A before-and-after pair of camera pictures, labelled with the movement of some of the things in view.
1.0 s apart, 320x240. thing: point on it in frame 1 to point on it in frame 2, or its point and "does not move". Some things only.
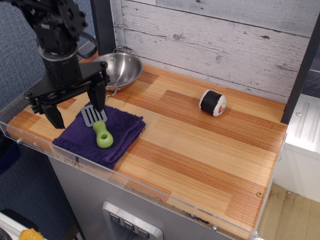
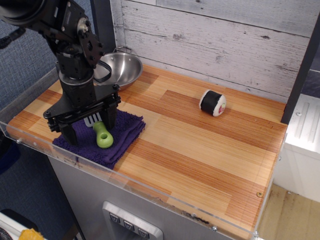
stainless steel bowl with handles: (124, 68) does not move
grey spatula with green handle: (96, 119) does not move
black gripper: (64, 78) to (81, 99)
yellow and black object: (30, 234) does not move
